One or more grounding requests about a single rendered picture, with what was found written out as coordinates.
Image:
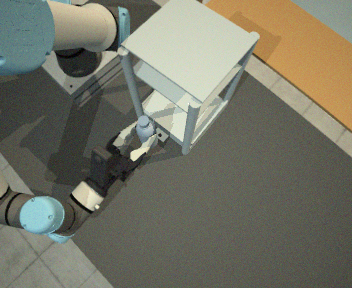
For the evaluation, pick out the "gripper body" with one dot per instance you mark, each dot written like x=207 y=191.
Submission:
x=118 y=166

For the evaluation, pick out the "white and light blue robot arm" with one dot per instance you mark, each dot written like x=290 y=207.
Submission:
x=27 y=33

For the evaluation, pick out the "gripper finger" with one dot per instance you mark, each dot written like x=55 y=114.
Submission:
x=137 y=155
x=122 y=138

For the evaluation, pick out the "grey shelving unit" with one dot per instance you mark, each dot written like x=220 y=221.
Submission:
x=194 y=48

